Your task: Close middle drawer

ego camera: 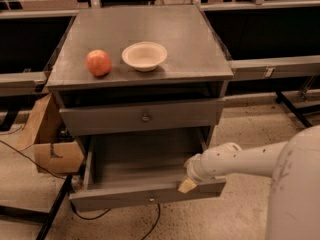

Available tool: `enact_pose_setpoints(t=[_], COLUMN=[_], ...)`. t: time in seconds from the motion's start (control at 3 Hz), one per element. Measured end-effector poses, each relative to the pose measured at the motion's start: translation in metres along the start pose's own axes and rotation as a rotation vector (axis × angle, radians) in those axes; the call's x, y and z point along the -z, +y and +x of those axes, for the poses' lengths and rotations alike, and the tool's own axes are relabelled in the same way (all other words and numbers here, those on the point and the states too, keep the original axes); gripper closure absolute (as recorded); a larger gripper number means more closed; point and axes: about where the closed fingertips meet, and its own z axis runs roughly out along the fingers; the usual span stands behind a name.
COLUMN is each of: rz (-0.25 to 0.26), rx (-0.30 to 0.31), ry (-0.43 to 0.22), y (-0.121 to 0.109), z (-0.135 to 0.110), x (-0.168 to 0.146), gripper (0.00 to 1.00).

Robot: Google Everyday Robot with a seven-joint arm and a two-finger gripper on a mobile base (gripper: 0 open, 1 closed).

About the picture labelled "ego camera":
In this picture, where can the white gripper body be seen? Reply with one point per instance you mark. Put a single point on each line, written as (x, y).
(192, 167)

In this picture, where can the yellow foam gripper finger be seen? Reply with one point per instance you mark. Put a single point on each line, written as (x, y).
(186, 186)

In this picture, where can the grey drawer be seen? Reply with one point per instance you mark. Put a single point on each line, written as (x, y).
(140, 168)
(142, 116)

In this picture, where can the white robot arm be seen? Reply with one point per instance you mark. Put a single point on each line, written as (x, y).
(294, 167)

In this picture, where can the grey top drawer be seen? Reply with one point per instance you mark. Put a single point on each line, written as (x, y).
(142, 116)

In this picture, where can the grey wooden drawer cabinet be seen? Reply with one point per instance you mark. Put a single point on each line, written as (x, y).
(195, 68)

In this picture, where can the black chair base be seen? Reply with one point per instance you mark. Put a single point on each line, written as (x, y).
(299, 112)

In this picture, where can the white paper bowl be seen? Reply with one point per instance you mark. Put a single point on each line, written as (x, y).
(144, 56)

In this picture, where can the brown cardboard box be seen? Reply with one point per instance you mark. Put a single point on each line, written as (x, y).
(41, 133)

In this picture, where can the red apple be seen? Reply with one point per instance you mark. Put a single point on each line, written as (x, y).
(98, 63)

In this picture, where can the grey right side rail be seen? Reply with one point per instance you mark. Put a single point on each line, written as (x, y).
(272, 68)

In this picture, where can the grey rail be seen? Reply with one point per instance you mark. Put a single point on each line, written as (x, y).
(16, 84)
(272, 68)

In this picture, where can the black metal floor frame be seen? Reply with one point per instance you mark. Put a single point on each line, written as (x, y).
(44, 218)

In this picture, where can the grey left side rail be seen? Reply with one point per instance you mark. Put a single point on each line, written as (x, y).
(16, 84)

